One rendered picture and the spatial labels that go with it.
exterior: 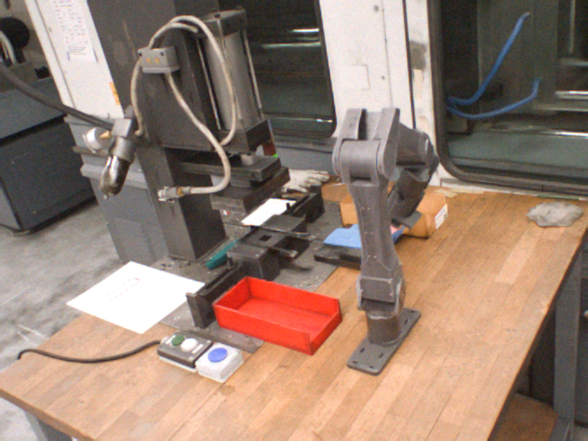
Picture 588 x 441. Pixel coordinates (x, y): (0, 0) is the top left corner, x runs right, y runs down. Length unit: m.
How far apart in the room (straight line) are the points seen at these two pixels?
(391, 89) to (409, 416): 1.07
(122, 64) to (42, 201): 3.12
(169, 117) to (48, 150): 3.12
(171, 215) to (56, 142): 3.00
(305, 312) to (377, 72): 0.85
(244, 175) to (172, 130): 0.20
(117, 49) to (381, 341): 0.87
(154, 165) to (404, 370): 0.80
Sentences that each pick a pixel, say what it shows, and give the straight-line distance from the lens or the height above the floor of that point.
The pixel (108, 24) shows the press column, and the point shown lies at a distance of 1.46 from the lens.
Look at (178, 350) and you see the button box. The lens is 1.26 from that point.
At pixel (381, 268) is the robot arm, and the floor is 1.08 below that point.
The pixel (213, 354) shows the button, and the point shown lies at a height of 0.94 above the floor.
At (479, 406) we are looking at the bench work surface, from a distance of 1.07.
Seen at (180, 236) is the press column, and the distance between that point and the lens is 1.60.
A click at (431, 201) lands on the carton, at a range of 1.60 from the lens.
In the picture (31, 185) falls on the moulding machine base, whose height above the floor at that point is 0.35.
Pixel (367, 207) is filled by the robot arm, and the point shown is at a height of 1.20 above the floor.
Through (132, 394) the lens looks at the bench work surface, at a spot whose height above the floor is 0.90.
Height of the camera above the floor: 1.67
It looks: 27 degrees down
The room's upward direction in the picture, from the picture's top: 11 degrees counter-clockwise
